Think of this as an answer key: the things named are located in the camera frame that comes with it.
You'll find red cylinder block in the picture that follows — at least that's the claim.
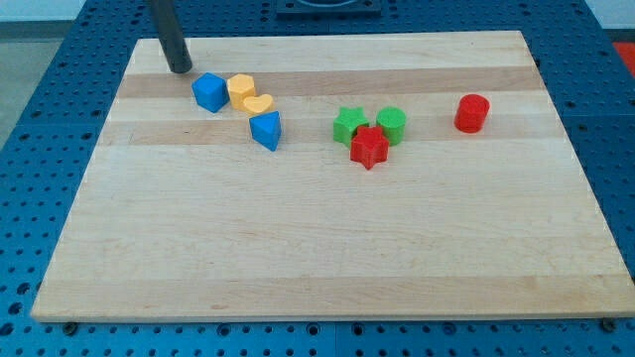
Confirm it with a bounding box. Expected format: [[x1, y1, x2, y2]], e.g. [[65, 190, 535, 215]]
[[453, 93, 490, 134]]

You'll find blue triangle block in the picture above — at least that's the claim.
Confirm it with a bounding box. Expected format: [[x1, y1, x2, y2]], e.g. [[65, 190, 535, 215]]
[[249, 111, 282, 152]]

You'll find yellow heart block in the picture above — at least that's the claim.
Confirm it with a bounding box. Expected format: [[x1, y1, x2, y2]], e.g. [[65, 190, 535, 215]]
[[243, 94, 275, 115]]

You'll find green cylinder block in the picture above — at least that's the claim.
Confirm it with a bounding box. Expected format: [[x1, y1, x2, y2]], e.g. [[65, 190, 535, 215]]
[[376, 106, 407, 146]]

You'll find light wooden board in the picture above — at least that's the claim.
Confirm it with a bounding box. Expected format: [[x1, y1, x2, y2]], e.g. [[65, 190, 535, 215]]
[[32, 31, 634, 323]]

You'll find red star block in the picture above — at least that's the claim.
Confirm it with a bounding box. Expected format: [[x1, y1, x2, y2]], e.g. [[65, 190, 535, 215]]
[[350, 126, 389, 170]]

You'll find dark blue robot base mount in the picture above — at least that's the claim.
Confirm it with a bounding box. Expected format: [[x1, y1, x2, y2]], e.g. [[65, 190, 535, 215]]
[[274, 0, 383, 18]]

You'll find yellow hexagon block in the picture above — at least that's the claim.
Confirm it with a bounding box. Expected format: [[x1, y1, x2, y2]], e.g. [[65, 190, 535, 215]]
[[226, 73, 256, 111]]

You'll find blue cube block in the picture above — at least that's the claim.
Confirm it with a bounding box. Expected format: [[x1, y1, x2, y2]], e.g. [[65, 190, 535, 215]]
[[191, 72, 229, 113]]

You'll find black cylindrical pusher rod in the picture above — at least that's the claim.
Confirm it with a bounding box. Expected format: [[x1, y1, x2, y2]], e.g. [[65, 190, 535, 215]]
[[148, 0, 192, 73]]

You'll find green star block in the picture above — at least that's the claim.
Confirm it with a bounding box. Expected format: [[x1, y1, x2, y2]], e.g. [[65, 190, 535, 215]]
[[332, 107, 369, 148]]

